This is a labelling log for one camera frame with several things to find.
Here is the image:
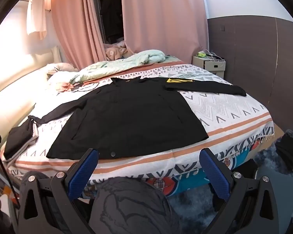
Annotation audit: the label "black jacket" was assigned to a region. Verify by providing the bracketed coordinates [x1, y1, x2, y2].
[28, 77, 247, 159]

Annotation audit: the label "white nightstand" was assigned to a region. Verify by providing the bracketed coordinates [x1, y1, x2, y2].
[192, 55, 226, 79]

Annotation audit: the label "blue shaggy rug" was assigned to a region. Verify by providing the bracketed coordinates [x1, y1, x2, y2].
[165, 136, 293, 234]

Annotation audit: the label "light green quilt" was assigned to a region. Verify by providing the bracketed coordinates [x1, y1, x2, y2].
[70, 49, 166, 84]

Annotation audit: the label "black bag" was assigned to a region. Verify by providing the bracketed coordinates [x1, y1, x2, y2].
[275, 129, 293, 172]

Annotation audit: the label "folded black clothes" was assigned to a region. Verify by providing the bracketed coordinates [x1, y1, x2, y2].
[3, 118, 39, 161]

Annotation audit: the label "white hanging garment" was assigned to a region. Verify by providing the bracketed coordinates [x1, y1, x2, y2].
[26, 0, 49, 41]

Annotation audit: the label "brown floral blanket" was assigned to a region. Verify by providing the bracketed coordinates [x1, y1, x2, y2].
[103, 40, 137, 60]

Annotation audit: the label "pink pillow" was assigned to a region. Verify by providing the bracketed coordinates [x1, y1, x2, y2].
[47, 62, 80, 75]

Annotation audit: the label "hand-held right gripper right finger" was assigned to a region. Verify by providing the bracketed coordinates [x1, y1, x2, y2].
[199, 148, 281, 234]

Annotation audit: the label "person's leg grey pants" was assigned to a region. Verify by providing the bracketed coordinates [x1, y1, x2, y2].
[89, 177, 182, 234]

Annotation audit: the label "white padded headboard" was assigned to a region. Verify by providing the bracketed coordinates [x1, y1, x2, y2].
[0, 46, 63, 132]

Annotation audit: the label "thin black cable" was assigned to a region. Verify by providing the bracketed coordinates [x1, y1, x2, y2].
[71, 82, 100, 93]

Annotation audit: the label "teal cartoon bed sheet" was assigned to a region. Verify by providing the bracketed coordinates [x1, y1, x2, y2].
[79, 124, 276, 199]

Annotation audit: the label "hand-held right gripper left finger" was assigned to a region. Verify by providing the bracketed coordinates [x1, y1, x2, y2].
[17, 148, 99, 234]

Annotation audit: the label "white charging cables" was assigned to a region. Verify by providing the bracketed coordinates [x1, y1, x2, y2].
[205, 50, 225, 62]

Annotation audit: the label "dark hanging clothes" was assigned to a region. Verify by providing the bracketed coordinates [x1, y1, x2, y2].
[99, 0, 124, 43]

